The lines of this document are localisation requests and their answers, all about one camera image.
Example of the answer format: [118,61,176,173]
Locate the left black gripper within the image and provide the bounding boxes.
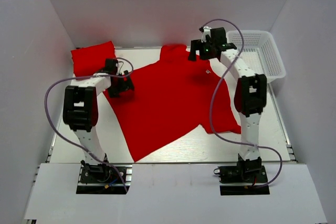
[107,70,134,98]

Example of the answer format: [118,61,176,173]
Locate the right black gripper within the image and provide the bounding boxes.
[188,38,216,61]

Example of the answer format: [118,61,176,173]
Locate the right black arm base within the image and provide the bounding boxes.
[214,165,270,196]

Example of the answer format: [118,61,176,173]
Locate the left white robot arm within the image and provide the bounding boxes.
[62,57,134,182]

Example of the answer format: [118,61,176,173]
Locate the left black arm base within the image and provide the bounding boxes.
[76,161,132,195]

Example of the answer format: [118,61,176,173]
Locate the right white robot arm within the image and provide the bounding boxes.
[188,26,267,182]

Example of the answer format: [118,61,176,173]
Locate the folded red t shirt stack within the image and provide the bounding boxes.
[71,41,115,77]

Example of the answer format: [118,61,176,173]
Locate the white plastic basket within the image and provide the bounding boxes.
[227,30,286,83]

